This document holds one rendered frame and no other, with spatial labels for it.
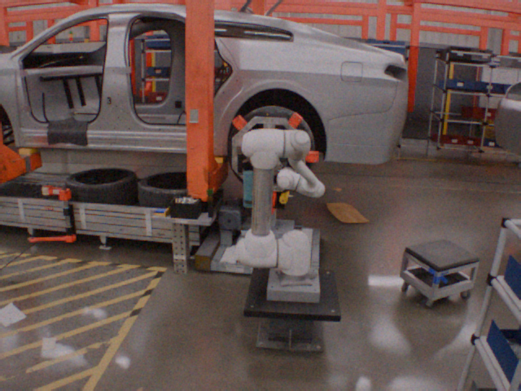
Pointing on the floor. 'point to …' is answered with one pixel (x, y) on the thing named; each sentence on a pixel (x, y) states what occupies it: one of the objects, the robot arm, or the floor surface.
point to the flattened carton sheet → (346, 213)
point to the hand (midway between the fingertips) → (289, 166)
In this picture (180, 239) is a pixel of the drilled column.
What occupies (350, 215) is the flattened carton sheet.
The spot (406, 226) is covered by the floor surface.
